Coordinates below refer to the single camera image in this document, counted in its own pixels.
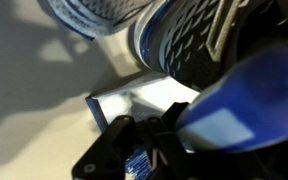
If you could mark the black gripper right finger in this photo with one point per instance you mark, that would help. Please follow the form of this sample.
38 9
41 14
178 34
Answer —
169 160

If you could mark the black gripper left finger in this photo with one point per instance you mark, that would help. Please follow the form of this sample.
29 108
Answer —
105 159

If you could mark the white and blue hand broom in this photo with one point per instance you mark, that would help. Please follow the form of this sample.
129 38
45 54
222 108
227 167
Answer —
237 129

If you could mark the white dustpan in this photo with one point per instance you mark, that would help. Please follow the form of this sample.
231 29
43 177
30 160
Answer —
140 99

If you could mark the black and blue sneaker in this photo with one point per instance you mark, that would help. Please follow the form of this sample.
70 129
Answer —
197 41

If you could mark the grey and white sneaker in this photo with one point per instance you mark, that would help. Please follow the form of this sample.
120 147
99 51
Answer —
98 18

